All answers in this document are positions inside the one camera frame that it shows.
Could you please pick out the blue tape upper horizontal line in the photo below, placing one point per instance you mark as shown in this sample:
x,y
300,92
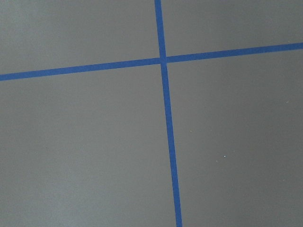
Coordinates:
x,y
151,61

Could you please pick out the blue tape left vertical line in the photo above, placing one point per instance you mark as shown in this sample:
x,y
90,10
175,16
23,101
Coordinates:
x,y
168,114

